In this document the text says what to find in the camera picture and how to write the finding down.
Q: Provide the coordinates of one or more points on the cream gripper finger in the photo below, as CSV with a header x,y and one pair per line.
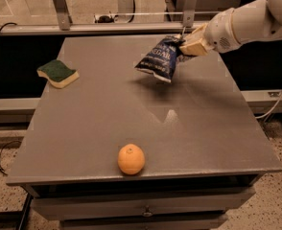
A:
x,y
197,34
195,48

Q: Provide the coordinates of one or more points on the blue chip bag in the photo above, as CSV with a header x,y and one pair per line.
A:
x,y
162,59

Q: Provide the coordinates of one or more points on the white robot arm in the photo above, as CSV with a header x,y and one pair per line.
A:
x,y
260,20

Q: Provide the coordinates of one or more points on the orange fruit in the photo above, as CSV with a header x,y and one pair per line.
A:
x,y
131,159

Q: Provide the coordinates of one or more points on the green yellow sponge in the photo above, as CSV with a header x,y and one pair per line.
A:
x,y
57,73

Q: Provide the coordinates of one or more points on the metal drawer knob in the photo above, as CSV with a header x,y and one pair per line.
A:
x,y
147,213

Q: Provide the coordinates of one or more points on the grey cabinet drawer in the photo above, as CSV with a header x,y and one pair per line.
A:
x,y
112,206

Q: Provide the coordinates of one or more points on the right metal bracket post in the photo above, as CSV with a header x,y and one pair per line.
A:
x,y
189,7

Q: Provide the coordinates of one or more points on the metal bracket post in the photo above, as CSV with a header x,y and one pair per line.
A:
x,y
63,15
189,7

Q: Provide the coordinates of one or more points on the horizontal metal rail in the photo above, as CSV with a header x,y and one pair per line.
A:
x,y
96,29

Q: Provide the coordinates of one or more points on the left metal bracket post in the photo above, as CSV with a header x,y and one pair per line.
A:
x,y
63,15

